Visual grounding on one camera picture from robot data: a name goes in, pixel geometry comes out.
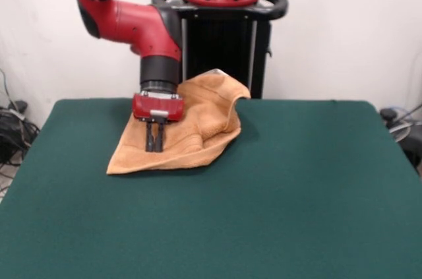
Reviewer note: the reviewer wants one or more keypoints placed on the dark green table cloth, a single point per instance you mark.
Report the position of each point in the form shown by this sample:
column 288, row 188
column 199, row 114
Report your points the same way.
column 99, row 226

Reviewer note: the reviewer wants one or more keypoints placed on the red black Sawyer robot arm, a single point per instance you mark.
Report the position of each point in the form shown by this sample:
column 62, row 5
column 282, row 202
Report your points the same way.
column 138, row 28

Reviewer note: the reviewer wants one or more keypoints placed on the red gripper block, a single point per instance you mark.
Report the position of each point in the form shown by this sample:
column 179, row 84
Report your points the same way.
column 157, row 107

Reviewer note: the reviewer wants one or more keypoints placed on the tan terry towel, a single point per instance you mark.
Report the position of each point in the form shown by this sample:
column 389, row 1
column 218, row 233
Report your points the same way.
column 204, row 120

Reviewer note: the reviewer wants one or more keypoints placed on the black floor equipment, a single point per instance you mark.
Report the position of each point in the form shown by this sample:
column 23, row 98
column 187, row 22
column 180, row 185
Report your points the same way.
column 413, row 150

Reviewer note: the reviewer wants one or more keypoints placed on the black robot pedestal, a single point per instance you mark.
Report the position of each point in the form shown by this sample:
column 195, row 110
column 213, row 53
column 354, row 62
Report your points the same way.
column 224, row 45

